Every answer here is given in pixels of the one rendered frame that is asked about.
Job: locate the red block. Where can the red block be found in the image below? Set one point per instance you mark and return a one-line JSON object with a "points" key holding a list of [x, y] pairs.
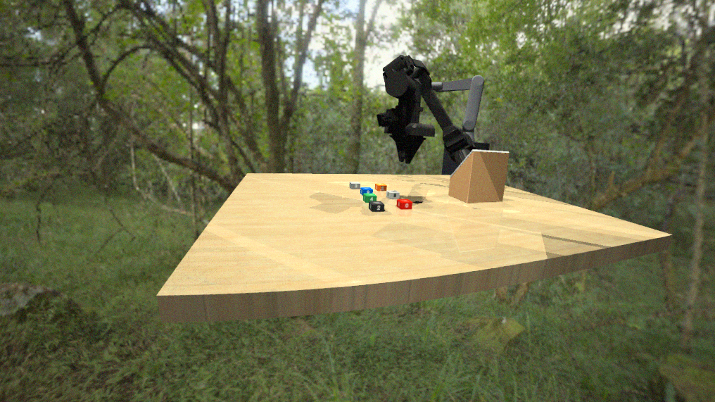
{"points": [[404, 204]]}

